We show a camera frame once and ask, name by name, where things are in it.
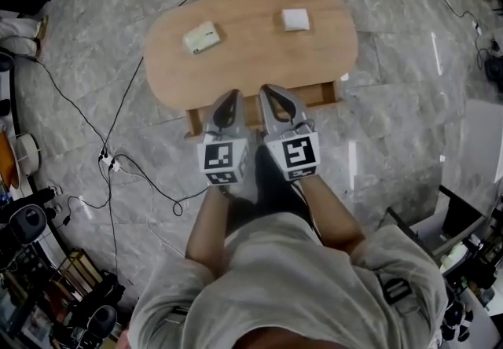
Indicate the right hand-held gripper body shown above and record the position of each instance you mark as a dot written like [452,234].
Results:
[298,155]

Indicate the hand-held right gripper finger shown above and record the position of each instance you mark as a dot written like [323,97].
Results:
[265,111]
[300,109]

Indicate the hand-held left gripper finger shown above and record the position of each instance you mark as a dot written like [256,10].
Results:
[220,117]
[237,115]

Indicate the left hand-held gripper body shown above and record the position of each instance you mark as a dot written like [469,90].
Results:
[218,159]

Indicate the white square tissue pack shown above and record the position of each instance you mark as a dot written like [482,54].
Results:
[294,20]

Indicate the person's right forearm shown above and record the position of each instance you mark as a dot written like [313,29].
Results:
[330,217]

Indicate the person's left forearm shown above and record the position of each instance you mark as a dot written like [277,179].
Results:
[206,229]

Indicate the wooden coffee table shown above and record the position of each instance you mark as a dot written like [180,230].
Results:
[251,56]

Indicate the person's black trousers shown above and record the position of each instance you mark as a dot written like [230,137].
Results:
[275,190]

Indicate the white power strip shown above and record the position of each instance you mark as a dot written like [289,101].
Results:
[110,162]

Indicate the person's beige t-shirt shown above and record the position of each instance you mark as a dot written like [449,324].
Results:
[283,280]

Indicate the wooden rack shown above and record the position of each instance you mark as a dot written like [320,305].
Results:
[78,269]

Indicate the white box appliance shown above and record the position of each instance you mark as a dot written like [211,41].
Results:
[483,135]

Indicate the white round basket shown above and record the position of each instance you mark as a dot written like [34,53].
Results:
[27,155]

